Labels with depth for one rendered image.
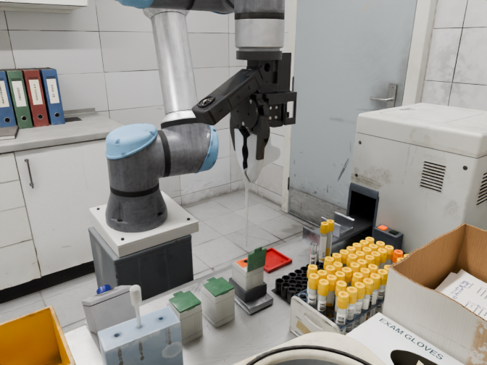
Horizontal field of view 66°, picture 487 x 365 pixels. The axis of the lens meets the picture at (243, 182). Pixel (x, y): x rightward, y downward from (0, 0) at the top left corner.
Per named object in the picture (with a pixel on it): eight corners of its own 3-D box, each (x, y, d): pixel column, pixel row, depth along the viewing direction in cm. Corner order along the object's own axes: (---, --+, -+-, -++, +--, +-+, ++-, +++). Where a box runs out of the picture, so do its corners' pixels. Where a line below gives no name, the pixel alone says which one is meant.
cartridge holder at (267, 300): (245, 280, 77) (245, 265, 76) (273, 304, 70) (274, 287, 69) (222, 290, 74) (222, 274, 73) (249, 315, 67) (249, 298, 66)
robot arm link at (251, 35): (254, 18, 52) (222, 20, 58) (254, 53, 53) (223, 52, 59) (295, 19, 56) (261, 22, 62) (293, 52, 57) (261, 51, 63)
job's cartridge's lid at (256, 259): (265, 242, 67) (267, 245, 66) (263, 264, 69) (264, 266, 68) (247, 249, 64) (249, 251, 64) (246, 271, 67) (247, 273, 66)
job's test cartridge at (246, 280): (248, 281, 74) (248, 253, 72) (263, 293, 71) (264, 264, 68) (232, 288, 72) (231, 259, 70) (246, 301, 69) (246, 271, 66)
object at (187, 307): (189, 319, 66) (187, 287, 64) (204, 335, 63) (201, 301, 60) (168, 329, 64) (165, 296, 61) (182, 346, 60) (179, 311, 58)
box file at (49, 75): (56, 116, 243) (47, 66, 232) (65, 124, 223) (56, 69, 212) (43, 118, 238) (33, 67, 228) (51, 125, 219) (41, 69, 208)
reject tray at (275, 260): (272, 250, 88) (272, 247, 88) (292, 262, 83) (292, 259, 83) (248, 259, 84) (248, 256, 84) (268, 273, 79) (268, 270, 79)
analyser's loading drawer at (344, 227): (357, 219, 99) (359, 200, 97) (379, 228, 94) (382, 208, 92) (301, 242, 88) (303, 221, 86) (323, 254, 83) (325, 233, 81)
